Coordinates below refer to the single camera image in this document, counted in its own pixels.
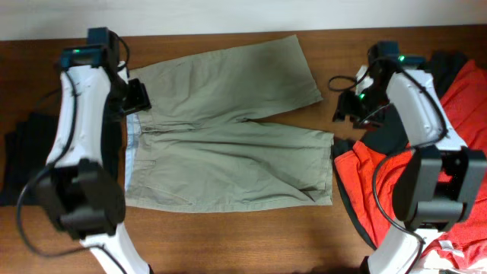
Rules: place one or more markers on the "red shorts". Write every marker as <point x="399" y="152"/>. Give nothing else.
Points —
<point x="365" y="170"/>

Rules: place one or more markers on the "red white patterned garment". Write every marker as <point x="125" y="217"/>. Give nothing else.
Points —
<point x="445" y="253"/>

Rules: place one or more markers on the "black garment under pile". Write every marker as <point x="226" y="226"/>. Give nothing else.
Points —
<point x="391" y="136"/>

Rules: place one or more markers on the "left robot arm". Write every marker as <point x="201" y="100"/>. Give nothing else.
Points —
<point x="79" y="197"/>

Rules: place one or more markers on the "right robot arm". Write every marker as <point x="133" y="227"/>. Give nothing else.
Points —
<point x="419" y="176"/>

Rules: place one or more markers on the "folded black pants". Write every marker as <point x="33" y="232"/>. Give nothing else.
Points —
<point x="28" y="147"/>

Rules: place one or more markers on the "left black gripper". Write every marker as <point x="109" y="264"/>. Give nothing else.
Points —
<point x="137" y="97"/>

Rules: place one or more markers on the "khaki shorts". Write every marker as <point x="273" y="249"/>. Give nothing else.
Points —
<point x="207" y="145"/>

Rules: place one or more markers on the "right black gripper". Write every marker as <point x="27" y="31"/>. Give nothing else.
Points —
<point x="343" y="109"/>

